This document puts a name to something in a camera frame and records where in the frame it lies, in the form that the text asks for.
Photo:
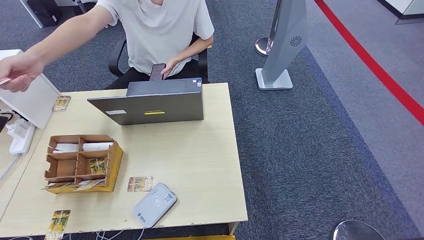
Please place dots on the person's left hand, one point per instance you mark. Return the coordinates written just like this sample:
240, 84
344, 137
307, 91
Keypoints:
170, 66

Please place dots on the person's right hand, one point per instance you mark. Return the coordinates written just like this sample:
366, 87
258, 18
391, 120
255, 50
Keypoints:
21, 71

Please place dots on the black smartphone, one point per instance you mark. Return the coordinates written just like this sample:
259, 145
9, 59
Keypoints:
156, 73

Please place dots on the wooden card organizer tray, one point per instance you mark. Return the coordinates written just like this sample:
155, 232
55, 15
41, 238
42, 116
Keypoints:
66, 167

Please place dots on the person's right forearm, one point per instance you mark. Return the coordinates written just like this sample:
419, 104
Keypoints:
56, 43

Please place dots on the person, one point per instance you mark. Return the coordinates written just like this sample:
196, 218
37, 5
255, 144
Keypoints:
159, 33

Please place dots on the white card stack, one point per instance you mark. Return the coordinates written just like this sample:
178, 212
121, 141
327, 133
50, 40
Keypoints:
66, 147
97, 146

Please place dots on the grey card reader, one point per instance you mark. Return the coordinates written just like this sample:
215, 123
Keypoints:
154, 205

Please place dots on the white cabinet box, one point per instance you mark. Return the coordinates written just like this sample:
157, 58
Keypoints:
33, 102

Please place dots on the grey laptop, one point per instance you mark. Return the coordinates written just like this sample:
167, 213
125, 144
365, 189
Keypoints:
149, 109

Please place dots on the white furniture leg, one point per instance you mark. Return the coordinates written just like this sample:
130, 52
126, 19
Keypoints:
32, 14

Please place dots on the black office chair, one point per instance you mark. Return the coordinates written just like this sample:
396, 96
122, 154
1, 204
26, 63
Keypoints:
112, 61

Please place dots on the black bag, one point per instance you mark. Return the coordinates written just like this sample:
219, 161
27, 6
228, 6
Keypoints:
46, 13

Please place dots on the white power strip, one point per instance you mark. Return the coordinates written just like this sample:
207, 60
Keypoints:
21, 139

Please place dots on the grey kiosk stand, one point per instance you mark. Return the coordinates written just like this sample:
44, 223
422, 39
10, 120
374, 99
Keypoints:
285, 39

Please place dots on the yellow floor tape strip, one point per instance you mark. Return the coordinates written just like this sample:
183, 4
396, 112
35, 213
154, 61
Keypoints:
192, 238

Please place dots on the red floor tape line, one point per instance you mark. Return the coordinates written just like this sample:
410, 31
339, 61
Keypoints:
366, 58

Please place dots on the white furniture corner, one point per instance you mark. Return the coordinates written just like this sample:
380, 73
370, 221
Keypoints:
410, 6

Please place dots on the chrome round base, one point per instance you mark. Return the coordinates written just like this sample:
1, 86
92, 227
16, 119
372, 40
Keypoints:
356, 232

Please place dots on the chrome stanchion post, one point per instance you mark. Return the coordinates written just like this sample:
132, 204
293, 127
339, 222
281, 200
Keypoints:
261, 46

